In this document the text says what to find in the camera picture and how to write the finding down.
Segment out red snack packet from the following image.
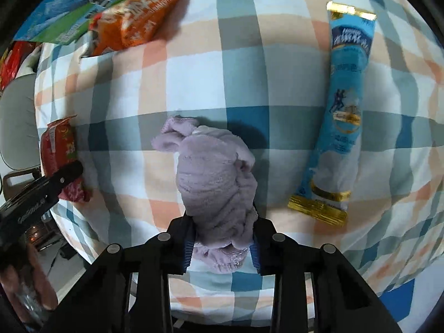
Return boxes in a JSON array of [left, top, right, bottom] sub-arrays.
[[40, 115, 90, 203]]

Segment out blue long snack packet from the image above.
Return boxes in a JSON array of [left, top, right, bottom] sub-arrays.
[[287, 2, 377, 226]]

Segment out purple fluffy cloth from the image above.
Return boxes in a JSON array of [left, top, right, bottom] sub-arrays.
[[152, 117, 258, 274]]

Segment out orange snack bag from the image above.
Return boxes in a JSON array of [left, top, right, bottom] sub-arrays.
[[82, 0, 190, 57]]

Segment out person's left hand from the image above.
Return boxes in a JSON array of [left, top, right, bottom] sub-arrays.
[[1, 243, 58, 332]]

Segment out wooden chair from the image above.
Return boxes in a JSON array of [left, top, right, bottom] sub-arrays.
[[1, 167, 41, 201]]

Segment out grey chair left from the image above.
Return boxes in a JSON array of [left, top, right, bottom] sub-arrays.
[[0, 74, 40, 171]]

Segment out red plastic bag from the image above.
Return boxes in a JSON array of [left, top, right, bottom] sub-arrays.
[[1, 41, 36, 91]]

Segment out plaid checkered tablecloth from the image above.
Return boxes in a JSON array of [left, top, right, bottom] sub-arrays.
[[35, 0, 443, 311]]

